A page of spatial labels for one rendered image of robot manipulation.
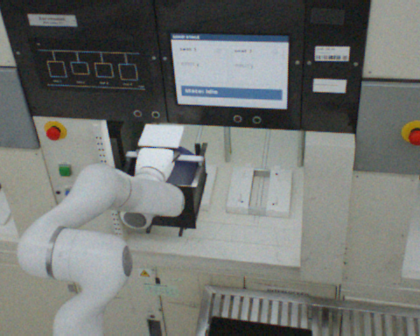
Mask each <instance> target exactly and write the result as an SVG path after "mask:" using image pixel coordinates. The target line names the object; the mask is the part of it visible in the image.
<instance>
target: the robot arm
mask: <svg viewBox="0 0 420 336"><path fill-rule="evenodd" d="M136 154H137V156H138V158H137V161H136V175H135V177H134V178H133V177H131V176H129V175H128V174H126V173H124V172H122V171H118V170H117V169H116V168H115V167H113V166H111V165H108V164H104V163H92V164H90V165H89V166H87V167H86V168H85V169H83V171H82V172H81V173H80V175H79V177H78V178H77V180H76V182H75V184H74V185H73V187H72V189H71V191H70V192H69V194H68V195H67V196H66V197H65V198H64V199H63V200H62V201H61V202H60V203H59V204H58V205H57V206H56V207H55V208H54V209H53V210H52V211H50V212H48V213H45V214H44V215H42V216H41V217H39V218H38V219H36V220H35V221H34V222H33V223H32V224H31V225H30V226H29V227H28V228H27V229H26V230H25V231H24V234H22V236H21V237H20V239H19V242H18V244H17V253H16V256H17V262H18V264H19V266H20V268H21V269H22V270H23V271H24V272H25V273H27V274H28V275H30V276H33V277H39V278H44V279H51V280H58V281H64V282H72V283H77V284H79V285H80V286H81V288H82V291H81V292H80V293H79V294H77V295H76V296H74V297H71V298H70V299H69V300H68V301H67V302H66V303H64V304H63V305H62V306H61V307H60V309H59V311H58V312H57V314H56V316H55V320H54V323H52V336H103V313H104V310H105V307H106V305H108V304H109V303H110V301H111V300H112V299H113V298H114V297H115V296H116V295H117V294H118V293H119V292H120V291H121V290H122V288H123V286H124V285H125V284H126V283H127V281H128V279H129V277H130V273H131V270H132V263H133V260H132V255H131V251H130V248H129V246H128V245H127V243H126V242H125V241H124V240H123V239H121V238H119V237H117V236H115V235H112V234H106V233H101V232H95V231H87V230H79V229H77V228H79V227H81V226H84V225H86V224H87V223H89V222H90V221H92V220H94V219H95V218H97V216H99V215H100V214H102V213H104V212H105V211H106V210H107V209H108V208H109V209H113V210H116V211H121V212H120V217H121V219H122V221H123V222H124V224H125V225H126V226H127V227H130V228H134V229H145V228H147V227H148V226H149V225H150V224H151V221H152V218H153V217H154V216H157V215H160V216H177V215H179V214H180V213H181V212H182V210H183V208H184V204H185V201H184V196H183V194H182V192H181V191H180V190H179V189H178V188H177V187H175V186H174V185H170V184H167V183H165V181H166V180H167V179H168V178H169V176H170V174H171V171H172V167H173V165H174V161H175V160H176V159H177V158H179V157H180V152H179V151H177V150H174V149H173V148H164V149H156V147H151V146H144V147H143V148H141V149H137V150H136Z"/></svg>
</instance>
